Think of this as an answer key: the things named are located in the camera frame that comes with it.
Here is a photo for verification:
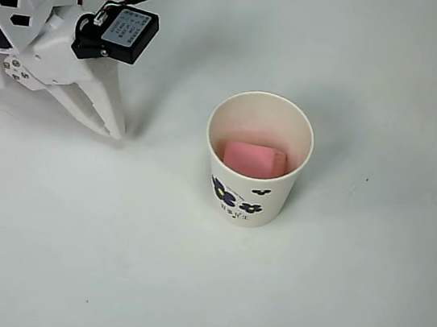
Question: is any pink block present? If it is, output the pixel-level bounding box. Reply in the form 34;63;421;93
220;139;289;181

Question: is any white flowered paper cup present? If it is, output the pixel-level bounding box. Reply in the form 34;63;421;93
194;85;320;236

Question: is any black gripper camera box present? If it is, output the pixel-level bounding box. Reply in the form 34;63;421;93
69;0;163;71

